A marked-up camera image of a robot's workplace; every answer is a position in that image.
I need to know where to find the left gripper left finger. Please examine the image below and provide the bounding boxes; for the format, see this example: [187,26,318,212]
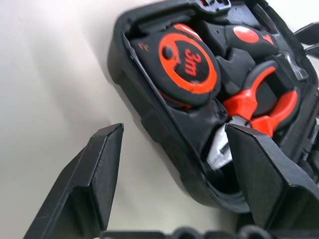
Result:
[23,122,125,239]

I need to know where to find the black orange driver handle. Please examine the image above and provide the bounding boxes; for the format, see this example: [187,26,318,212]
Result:
[201,21,280,57]

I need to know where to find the black plastic tool case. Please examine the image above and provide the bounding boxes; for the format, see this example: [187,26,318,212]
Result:
[107,0,319,222]

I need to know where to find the black orange tape measure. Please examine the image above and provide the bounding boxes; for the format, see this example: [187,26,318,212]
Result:
[131,22,221,111]

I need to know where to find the orange handled pliers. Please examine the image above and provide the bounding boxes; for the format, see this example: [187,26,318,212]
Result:
[206,60,300,172]

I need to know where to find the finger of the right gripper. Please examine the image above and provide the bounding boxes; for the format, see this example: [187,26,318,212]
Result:
[294,22,319,42]
[305,42,319,57]

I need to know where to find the silver head claw hammer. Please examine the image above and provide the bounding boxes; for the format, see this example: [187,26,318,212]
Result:
[285,53,309,79]

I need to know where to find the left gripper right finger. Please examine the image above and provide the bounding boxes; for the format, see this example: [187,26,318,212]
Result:
[225,123,319,231]

